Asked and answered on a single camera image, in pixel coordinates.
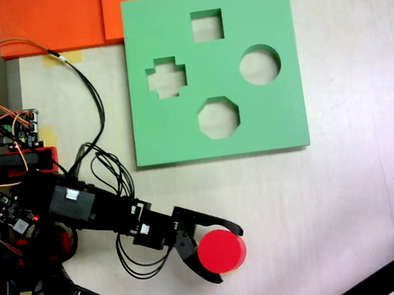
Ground small circuit board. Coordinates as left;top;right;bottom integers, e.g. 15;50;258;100
3;107;44;151

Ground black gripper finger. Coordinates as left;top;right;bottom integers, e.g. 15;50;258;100
190;206;245;243
173;225;225;290

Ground black arm wire bundle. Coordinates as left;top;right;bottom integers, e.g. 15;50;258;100
88;146;138;207

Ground red and black base clamp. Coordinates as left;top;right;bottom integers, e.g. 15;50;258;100
0;144;61;180

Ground orange flat block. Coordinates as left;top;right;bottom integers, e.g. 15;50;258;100
0;0;164;59

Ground red cylinder block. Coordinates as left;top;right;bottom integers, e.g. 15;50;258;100
195;226;250;277

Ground circuit board with red light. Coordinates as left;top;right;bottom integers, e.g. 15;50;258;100
0;187;42;244

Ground yellow masking tape piece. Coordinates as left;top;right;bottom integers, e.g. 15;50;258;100
41;50;83;68
40;125;57;149

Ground green shape-hole board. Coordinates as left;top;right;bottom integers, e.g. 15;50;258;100
117;0;312;170

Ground black looped gripper wires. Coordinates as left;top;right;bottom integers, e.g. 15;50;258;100
114;226;179;283

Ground black wire with white connector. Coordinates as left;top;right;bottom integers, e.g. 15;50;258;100
47;44;113;178

